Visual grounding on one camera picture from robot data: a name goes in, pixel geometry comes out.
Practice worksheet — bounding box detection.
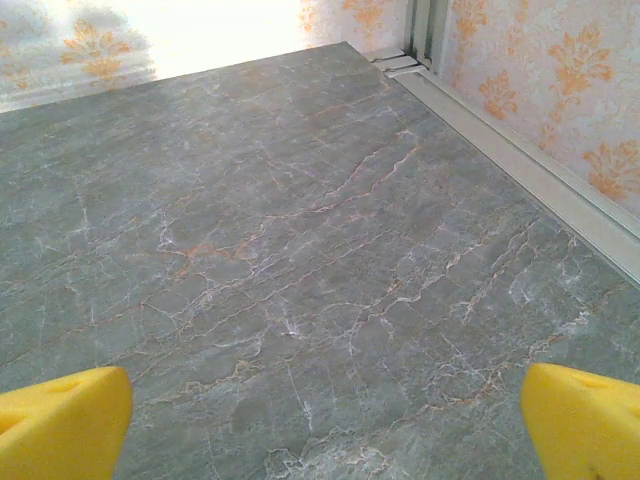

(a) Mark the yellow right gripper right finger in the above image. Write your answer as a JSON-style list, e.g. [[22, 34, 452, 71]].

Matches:
[[521, 363, 640, 480]]

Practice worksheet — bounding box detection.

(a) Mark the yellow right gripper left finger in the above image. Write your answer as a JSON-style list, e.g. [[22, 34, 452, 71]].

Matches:
[[0, 366, 134, 480]]

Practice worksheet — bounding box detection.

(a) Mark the aluminium side rail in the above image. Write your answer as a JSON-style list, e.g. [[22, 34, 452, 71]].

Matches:
[[369, 42, 640, 291]]

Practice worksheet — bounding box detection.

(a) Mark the aluminium frame post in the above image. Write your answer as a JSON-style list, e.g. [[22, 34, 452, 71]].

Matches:
[[407, 0, 451, 76]]

